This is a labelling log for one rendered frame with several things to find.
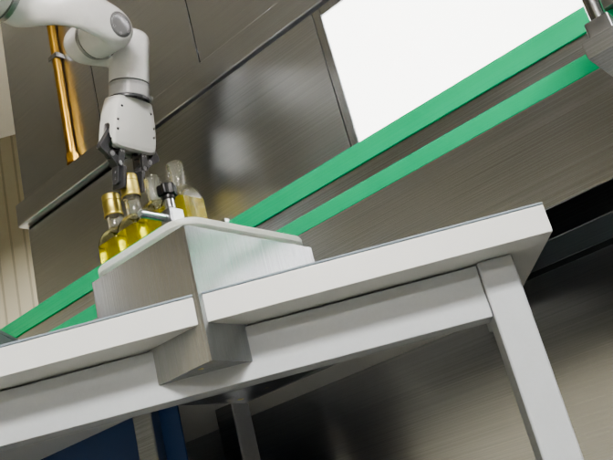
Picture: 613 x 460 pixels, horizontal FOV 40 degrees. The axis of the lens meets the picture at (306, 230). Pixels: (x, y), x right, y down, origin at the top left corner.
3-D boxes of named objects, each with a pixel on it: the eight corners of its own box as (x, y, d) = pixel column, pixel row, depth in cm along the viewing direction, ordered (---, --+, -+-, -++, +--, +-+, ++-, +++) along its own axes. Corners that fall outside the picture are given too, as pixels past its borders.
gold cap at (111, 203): (99, 219, 155) (96, 198, 156) (115, 222, 158) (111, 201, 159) (112, 211, 153) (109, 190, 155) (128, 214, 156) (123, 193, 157)
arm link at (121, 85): (138, 98, 164) (138, 111, 163) (99, 85, 157) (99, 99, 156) (163, 87, 159) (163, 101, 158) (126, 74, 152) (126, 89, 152)
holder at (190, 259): (351, 306, 111) (337, 252, 114) (197, 290, 90) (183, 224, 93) (260, 349, 120) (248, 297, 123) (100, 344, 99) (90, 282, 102)
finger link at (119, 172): (116, 155, 154) (115, 191, 153) (101, 151, 152) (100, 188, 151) (127, 151, 152) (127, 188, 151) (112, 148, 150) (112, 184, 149)
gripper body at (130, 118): (138, 107, 163) (137, 162, 161) (93, 93, 155) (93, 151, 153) (163, 97, 159) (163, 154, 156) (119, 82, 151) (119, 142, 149)
